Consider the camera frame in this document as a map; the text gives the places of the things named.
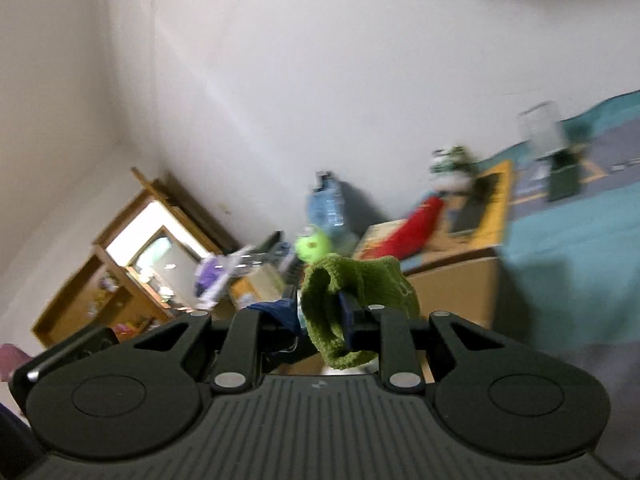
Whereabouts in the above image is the green knitted cloth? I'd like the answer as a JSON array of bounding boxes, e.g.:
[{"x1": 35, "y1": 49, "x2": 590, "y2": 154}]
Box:
[{"x1": 300, "y1": 254, "x2": 420, "y2": 370}]

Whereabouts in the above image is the yellow tissue box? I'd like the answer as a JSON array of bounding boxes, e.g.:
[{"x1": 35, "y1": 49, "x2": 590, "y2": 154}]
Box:
[{"x1": 229, "y1": 263, "x2": 285, "y2": 310}]

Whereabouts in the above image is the green frog plush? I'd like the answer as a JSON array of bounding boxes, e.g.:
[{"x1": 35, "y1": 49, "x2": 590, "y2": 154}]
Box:
[{"x1": 294, "y1": 226, "x2": 332, "y2": 264}]

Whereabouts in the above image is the purple plastic bag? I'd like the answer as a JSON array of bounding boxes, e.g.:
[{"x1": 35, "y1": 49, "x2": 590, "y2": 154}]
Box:
[{"x1": 194, "y1": 245, "x2": 255, "y2": 311}]

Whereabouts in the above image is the illustrated children book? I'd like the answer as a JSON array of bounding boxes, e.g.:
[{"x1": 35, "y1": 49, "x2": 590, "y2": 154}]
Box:
[{"x1": 352, "y1": 219, "x2": 406, "y2": 259}]

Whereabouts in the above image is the red chili plush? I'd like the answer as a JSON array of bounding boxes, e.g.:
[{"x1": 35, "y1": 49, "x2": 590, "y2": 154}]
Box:
[{"x1": 369, "y1": 195, "x2": 445, "y2": 260}]

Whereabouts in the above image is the brown cardboard box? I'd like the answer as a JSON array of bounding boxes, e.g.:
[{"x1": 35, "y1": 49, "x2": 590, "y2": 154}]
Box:
[{"x1": 406, "y1": 247, "x2": 499, "y2": 328}]

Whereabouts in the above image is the blue packaged bag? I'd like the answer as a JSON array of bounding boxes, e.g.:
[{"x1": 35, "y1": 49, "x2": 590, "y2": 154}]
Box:
[{"x1": 307, "y1": 171, "x2": 358, "y2": 247}]

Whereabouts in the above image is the wooden cabinet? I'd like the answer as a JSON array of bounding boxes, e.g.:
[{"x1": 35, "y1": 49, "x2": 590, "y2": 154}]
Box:
[{"x1": 32, "y1": 167, "x2": 239, "y2": 348}]

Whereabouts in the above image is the yellow book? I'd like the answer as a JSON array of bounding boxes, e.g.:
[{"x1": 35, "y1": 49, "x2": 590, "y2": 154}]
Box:
[{"x1": 447, "y1": 160, "x2": 514, "y2": 248}]

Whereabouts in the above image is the small panda plush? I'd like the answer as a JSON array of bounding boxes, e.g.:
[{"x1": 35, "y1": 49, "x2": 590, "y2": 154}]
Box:
[{"x1": 430, "y1": 145, "x2": 477, "y2": 195}]

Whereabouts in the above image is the blue striped bed blanket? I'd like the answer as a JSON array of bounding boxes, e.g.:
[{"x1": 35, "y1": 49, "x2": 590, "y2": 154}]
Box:
[{"x1": 479, "y1": 90, "x2": 640, "y2": 476}]

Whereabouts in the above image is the phone stand with mirror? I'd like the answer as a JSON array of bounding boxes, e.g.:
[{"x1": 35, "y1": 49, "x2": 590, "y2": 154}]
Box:
[{"x1": 518, "y1": 101, "x2": 582, "y2": 203}]

